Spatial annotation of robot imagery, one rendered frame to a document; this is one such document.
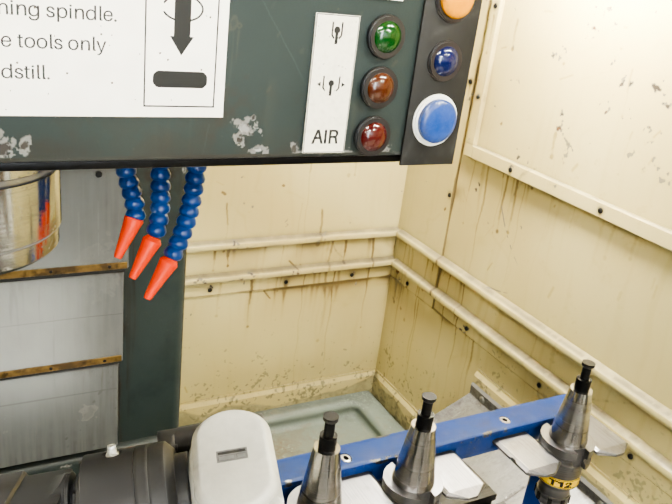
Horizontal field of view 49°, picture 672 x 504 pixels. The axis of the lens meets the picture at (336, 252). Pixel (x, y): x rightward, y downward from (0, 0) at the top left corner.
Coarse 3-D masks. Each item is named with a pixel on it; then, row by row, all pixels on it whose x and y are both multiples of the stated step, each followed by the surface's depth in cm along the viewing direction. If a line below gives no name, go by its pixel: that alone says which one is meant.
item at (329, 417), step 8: (328, 416) 68; (336, 416) 68; (328, 424) 68; (320, 432) 69; (328, 432) 68; (320, 440) 68; (328, 440) 68; (336, 440) 68; (320, 448) 68; (328, 448) 68
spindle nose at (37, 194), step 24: (0, 192) 52; (24, 192) 54; (48, 192) 56; (0, 216) 53; (24, 216) 54; (48, 216) 57; (0, 240) 53; (24, 240) 55; (48, 240) 58; (0, 264) 54; (24, 264) 56
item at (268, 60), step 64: (256, 0) 42; (320, 0) 44; (384, 0) 46; (256, 64) 43; (384, 64) 47; (0, 128) 38; (64, 128) 40; (128, 128) 41; (192, 128) 43; (256, 128) 45
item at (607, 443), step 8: (592, 416) 94; (592, 424) 92; (600, 424) 92; (592, 432) 90; (600, 432) 90; (608, 432) 91; (600, 440) 89; (608, 440) 89; (616, 440) 89; (624, 440) 90; (600, 448) 87; (608, 448) 88; (616, 448) 88; (624, 448) 88; (616, 456) 87
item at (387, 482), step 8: (392, 464) 79; (384, 472) 77; (392, 472) 77; (384, 480) 76; (392, 480) 76; (440, 480) 77; (384, 488) 76; (392, 488) 75; (400, 488) 75; (432, 488) 76; (440, 488) 76; (392, 496) 75; (400, 496) 74; (408, 496) 74; (416, 496) 74; (424, 496) 75; (432, 496) 75; (440, 496) 76
